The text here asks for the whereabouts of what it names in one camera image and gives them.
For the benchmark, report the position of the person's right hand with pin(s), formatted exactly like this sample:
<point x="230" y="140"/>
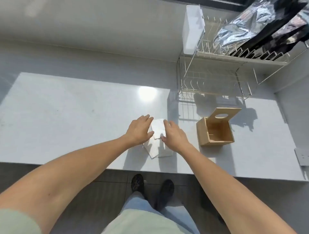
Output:
<point x="175" y="139"/>

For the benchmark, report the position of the person's left hand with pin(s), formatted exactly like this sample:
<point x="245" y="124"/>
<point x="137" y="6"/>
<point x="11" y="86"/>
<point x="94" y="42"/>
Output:
<point x="137" y="132"/>

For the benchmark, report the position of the person's left thumb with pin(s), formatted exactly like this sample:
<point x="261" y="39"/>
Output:
<point x="151" y="134"/>

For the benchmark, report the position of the person's right thumb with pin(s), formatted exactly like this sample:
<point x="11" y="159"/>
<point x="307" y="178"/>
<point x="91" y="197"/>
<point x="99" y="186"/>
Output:
<point x="164" y="138"/>

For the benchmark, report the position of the stack of white paper tissues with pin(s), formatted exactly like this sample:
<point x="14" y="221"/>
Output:
<point x="158" y="129"/>

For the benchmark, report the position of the person's right forearm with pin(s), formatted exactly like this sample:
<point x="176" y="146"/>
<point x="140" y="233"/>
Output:
<point x="227" y="190"/>

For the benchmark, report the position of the person's left forearm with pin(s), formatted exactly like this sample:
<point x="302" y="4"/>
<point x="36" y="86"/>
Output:
<point x="70" y="168"/>

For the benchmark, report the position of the black shoe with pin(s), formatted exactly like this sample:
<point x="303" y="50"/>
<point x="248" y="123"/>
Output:
<point x="166" y="191"/>
<point x="137" y="183"/>

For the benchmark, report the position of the open wooden tissue box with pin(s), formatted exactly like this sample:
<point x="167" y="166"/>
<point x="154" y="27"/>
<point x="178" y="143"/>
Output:
<point x="217" y="135"/>

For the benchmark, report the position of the wooden lid with oval hole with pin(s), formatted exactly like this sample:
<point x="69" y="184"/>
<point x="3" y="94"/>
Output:
<point x="228" y="112"/>

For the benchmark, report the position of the light blue jeans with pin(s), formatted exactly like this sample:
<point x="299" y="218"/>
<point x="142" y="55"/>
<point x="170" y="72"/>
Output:
<point x="154" y="209"/>

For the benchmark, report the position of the white plastic container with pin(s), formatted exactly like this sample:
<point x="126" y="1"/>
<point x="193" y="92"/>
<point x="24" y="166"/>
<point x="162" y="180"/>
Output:
<point x="192" y="29"/>

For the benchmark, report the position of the crumpled silver foil sheet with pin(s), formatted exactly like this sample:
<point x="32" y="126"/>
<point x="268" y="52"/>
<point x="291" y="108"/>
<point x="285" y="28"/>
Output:
<point x="246" y="26"/>

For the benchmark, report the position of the white wall socket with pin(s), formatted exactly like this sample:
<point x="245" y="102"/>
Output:
<point x="303" y="157"/>

